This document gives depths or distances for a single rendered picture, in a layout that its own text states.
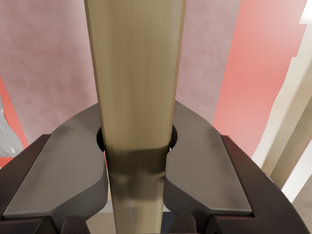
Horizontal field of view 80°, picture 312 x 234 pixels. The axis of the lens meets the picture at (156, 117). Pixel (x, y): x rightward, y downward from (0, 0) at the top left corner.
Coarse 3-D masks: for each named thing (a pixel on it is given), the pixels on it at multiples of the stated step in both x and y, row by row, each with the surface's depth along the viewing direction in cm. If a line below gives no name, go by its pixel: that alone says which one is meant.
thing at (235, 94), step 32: (0, 64) 24; (32, 64) 24; (64, 64) 24; (192, 64) 25; (224, 64) 25; (256, 64) 25; (288, 64) 25; (32, 96) 27; (64, 96) 27; (96, 96) 27; (192, 96) 27; (224, 96) 28; (256, 96) 28; (32, 128) 29; (224, 128) 31; (256, 128) 31; (0, 160) 33
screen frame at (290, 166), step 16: (304, 112) 29; (304, 128) 29; (288, 144) 32; (304, 144) 29; (288, 160) 32; (304, 160) 30; (272, 176) 37; (288, 176) 32; (304, 176) 32; (288, 192) 35; (112, 208) 35
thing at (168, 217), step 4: (164, 212) 69; (168, 212) 69; (164, 216) 68; (168, 216) 68; (172, 216) 68; (164, 220) 67; (168, 220) 67; (172, 220) 67; (164, 224) 66; (168, 224) 66; (164, 228) 64; (168, 228) 64; (164, 232) 63
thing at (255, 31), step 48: (0, 0) 20; (48, 0) 21; (192, 0) 21; (240, 0) 21; (288, 0) 21; (0, 48) 23; (48, 48) 23; (192, 48) 24; (240, 48) 24; (288, 48) 24
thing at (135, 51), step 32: (96, 0) 5; (128, 0) 5; (160, 0) 5; (96, 32) 5; (128, 32) 5; (160, 32) 5; (96, 64) 6; (128, 64) 6; (160, 64) 6; (128, 96) 6; (160, 96) 7; (128, 128) 7; (160, 128) 7; (128, 160) 8; (160, 160) 8; (128, 192) 9; (160, 192) 10; (128, 224) 11; (160, 224) 12
